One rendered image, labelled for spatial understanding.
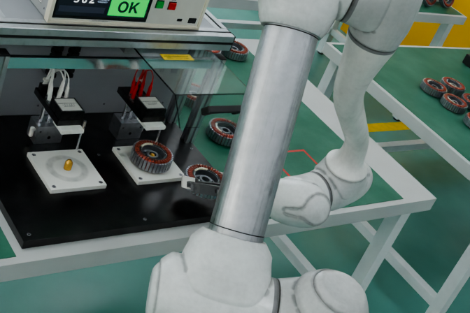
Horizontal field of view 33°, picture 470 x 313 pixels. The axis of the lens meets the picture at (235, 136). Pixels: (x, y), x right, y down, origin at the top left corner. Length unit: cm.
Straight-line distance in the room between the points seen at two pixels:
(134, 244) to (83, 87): 52
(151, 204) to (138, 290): 96
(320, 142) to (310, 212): 93
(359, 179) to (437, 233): 227
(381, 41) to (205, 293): 55
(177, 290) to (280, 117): 34
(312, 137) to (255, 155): 129
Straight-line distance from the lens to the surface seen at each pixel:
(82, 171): 203
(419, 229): 406
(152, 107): 211
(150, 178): 209
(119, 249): 190
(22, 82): 215
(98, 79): 224
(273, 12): 141
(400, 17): 147
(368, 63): 153
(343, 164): 184
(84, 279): 292
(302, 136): 265
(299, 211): 175
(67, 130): 198
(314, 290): 140
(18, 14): 192
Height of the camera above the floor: 194
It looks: 29 degrees down
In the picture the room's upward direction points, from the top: 23 degrees clockwise
